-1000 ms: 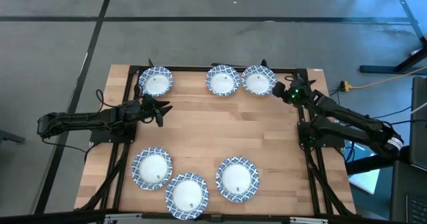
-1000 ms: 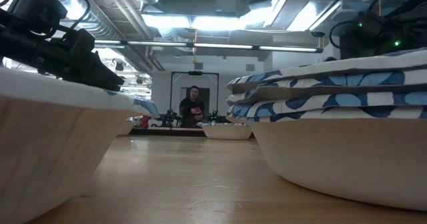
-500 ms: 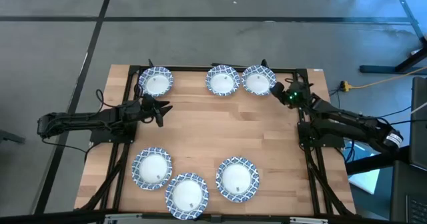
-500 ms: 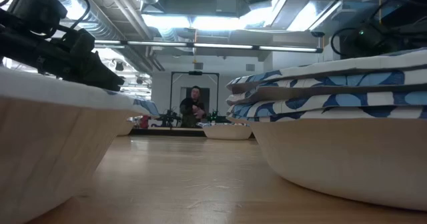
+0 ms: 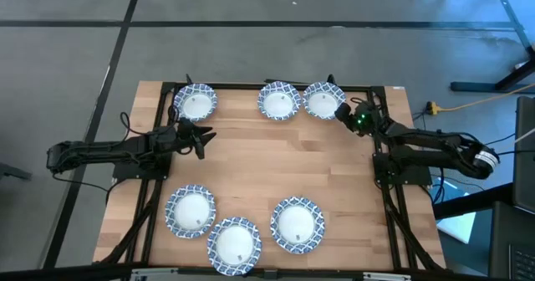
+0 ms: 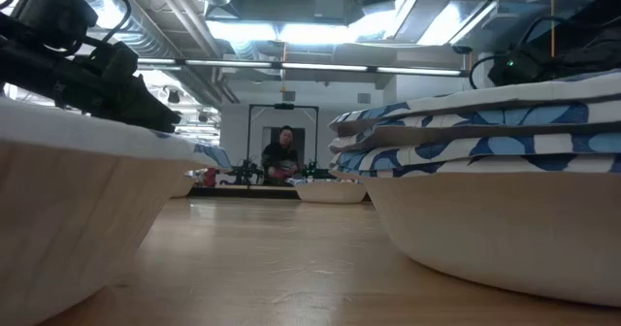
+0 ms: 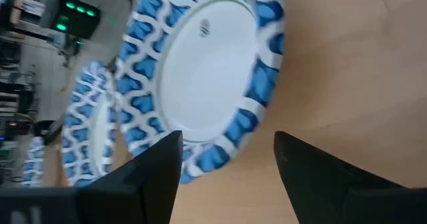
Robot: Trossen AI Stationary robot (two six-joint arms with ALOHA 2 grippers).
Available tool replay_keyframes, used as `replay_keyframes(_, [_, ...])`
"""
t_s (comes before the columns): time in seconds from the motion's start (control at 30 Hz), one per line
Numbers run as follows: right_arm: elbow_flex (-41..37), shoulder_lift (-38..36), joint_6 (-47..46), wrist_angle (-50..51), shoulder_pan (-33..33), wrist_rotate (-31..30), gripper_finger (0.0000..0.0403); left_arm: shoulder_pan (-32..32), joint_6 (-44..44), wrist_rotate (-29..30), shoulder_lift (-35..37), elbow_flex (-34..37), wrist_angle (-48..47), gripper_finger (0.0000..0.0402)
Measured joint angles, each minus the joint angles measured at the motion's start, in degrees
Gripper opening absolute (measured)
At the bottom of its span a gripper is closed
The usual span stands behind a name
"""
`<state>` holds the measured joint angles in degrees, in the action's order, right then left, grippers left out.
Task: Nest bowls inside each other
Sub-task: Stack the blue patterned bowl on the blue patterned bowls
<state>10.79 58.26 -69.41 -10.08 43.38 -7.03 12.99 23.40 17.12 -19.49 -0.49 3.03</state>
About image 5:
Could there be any black table foot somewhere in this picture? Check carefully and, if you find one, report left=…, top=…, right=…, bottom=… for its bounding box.
left=450, top=46, right=535, bottom=94

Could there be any black keyboard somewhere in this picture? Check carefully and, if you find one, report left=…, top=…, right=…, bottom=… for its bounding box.
left=507, top=243, right=535, bottom=281

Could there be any black aluminium table frame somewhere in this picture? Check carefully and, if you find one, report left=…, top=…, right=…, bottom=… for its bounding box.
left=94, top=74, right=446, bottom=281

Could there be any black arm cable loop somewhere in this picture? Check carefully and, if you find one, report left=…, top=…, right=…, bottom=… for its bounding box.
left=120, top=111, right=145, bottom=139

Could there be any blue patterned paper bowl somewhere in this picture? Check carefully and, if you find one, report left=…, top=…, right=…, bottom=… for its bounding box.
left=206, top=217, right=263, bottom=277
left=164, top=184, right=217, bottom=240
left=172, top=83, right=219, bottom=123
left=302, top=81, right=348, bottom=121
left=269, top=196, right=326, bottom=255
left=257, top=80, right=303, bottom=121

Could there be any black side desk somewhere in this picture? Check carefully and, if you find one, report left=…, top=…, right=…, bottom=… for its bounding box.
left=432, top=182, right=535, bottom=281

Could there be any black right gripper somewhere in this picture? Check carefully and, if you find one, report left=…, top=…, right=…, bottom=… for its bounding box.
left=334, top=100, right=380, bottom=138

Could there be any yellow extension cable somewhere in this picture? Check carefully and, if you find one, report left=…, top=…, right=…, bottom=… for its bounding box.
left=438, top=83, right=535, bottom=113

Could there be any grey chair leg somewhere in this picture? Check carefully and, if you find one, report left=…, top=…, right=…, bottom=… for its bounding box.
left=0, top=162, right=33, bottom=181

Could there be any black computer monitor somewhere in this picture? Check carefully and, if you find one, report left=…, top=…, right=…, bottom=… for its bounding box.
left=512, top=95, right=535, bottom=215

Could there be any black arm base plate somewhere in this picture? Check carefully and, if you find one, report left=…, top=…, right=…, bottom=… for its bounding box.
left=111, top=151, right=173, bottom=181
left=373, top=151, right=433, bottom=186

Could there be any white sheet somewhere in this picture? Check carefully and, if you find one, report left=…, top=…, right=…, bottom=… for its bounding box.
left=436, top=178, right=477, bottom=244

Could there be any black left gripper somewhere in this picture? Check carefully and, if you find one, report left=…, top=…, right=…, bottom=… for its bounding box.
left=169, top=118, right=217, bottom=161

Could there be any blue cable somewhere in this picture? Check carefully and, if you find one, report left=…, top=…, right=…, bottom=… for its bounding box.
left=433, top=157, right=446, bottom=205

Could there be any silver metal bracket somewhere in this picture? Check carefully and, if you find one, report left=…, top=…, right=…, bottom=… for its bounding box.
left=362, top=271, right=413, bottom=281
left=131, top=267, right=180, bottom=281

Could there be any black floor cable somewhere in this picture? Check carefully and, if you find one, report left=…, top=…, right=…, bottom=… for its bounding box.
left=52, top=171, right=117, bottom=203

